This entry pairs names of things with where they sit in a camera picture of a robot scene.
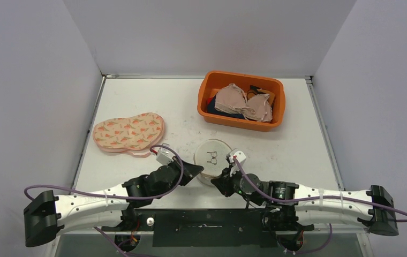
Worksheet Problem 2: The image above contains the beige pink bra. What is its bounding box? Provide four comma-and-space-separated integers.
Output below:
215, 83, 274, 123

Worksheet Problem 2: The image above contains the floral mesh laundry bag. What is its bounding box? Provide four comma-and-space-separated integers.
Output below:
92, 112, 165, 157

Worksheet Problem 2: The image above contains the navy blue garment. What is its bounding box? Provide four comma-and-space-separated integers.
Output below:
206, 97, 245, 119

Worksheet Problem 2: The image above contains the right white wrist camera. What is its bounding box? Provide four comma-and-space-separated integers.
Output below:
226, 149, 247, 166

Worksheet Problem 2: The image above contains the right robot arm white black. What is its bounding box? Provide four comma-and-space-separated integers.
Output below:
211, 168, 399, 236

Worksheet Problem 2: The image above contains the round white mesh laundry bag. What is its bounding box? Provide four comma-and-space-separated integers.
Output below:
193, 139, 232, 187

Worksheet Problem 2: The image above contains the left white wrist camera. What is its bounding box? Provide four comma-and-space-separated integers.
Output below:
156, 143, 174, 165

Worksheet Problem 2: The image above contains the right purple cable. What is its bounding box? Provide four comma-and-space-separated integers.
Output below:
232, 156, 407, 223

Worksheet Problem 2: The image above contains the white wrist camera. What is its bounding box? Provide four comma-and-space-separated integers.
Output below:
226, 149, 247, 166
156, 143, 174, 165

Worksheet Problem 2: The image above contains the purple cable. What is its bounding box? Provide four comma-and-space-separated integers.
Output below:
232, 156, 407, 223
23, 144, 185, 201

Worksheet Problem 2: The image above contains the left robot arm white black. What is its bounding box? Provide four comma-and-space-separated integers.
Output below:
24, 160, 204, 247

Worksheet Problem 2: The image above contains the orange plastic bin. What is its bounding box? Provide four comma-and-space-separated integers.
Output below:
197, 71, 286, 132

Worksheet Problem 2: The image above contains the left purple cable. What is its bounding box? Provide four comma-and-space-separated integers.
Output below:
23, 144, 185, 201

